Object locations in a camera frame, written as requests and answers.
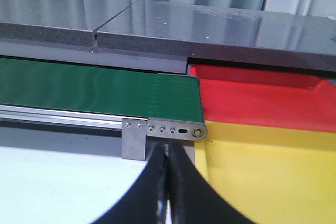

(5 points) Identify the steel conveyor support leg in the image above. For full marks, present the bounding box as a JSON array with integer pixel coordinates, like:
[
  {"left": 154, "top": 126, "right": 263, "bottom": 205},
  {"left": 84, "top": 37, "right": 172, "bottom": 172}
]
[{"left": 121, "top": 118, "right": 146, "bottom": 161}]

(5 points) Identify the aluminium conveyor frame rail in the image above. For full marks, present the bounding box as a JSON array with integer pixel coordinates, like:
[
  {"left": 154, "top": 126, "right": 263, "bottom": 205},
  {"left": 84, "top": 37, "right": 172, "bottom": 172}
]
[{"left": 1, "top": 104, "right": 208, "bottom": 141}]

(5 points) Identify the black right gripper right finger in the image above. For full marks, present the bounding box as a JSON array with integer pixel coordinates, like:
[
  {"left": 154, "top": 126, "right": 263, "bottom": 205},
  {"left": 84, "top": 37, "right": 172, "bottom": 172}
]
[{"left": 167, "top": 142, "right": 253, "bottom": 223}]

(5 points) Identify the grey stone countertop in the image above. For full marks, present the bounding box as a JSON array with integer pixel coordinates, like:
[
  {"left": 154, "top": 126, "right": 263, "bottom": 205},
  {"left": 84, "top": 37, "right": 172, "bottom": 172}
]
[{"left": 1, "top": 0, "right": 335, "bottom": 73}]

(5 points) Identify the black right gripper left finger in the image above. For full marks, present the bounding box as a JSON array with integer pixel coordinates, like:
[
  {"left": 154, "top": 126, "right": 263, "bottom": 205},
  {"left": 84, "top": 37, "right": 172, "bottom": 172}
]
[{"left": 94, "top": 144, "right": 167, "bottom": 223}]

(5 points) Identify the red plastic tray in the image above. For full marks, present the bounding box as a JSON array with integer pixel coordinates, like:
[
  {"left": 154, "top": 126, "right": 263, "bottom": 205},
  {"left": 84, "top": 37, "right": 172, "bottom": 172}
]
[{"left": 190, "top": 65, "right": 335, "bottom": 132}]

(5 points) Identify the yellow plastic tray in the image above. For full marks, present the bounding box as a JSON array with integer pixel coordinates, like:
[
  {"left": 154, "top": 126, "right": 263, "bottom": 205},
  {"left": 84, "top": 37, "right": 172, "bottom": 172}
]
[{"left": 194, "top": 121, "right": 335, "bottom": 223}]

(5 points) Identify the green conveyor belt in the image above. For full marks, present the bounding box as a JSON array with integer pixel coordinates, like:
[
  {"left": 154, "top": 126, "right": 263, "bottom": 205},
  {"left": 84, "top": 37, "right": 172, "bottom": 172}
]
[{"left": 1, "top": 58, "right": 203, "bottom": 122}]

